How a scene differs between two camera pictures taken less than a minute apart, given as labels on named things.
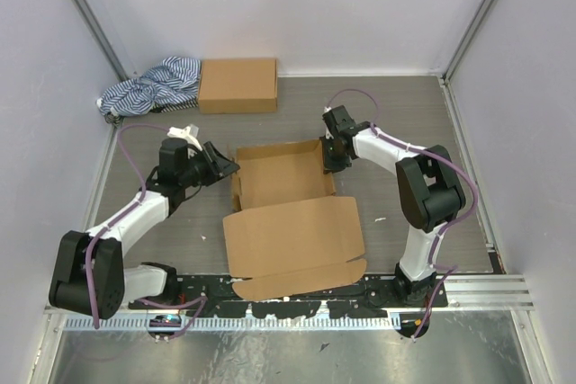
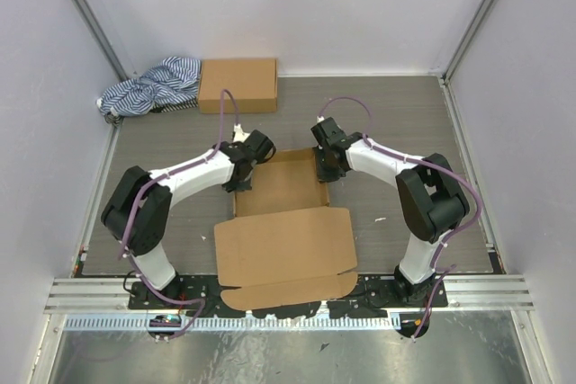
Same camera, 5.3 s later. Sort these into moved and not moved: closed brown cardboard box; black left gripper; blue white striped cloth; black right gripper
Moved: black left gripper; black right gripper
Not moved: blue white striped cloth; closed brown cardboard box
